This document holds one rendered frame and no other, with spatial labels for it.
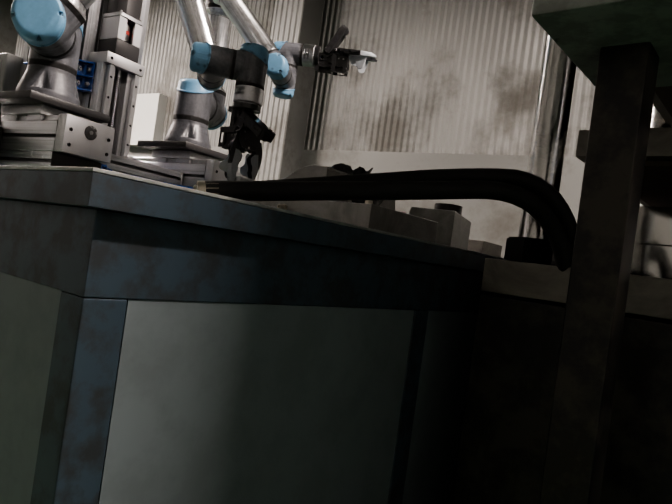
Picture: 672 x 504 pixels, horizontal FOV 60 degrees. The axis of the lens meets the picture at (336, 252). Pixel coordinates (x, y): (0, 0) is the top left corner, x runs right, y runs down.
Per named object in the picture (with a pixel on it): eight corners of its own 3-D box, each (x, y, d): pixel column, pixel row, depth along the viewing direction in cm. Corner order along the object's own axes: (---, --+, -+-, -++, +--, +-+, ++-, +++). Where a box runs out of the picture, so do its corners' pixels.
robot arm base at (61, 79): (2, 95, 149) (7, 57, 149) (56, 112, 162) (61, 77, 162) (36, 94, 141) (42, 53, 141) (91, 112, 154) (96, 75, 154)
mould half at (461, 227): (277, 231, 169) (282, 193, 169) (314, 239, 193) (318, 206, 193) (449, 253, 150) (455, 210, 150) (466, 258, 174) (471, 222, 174)
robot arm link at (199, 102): (166, 112, 189) (172, 71, 189) (181, 122, 202) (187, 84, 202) (202, 116, 187) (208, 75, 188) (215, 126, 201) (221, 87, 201)
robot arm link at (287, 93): (267, 89, 198) (271, 57, 198) (273, 99, 209) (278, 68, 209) (289, 92, 197) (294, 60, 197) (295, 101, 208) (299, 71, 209)
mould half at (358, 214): (204, 218, 144) (212, 163, 144) (278, 231, 164) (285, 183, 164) (367, 234, 112) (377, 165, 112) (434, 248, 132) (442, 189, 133)
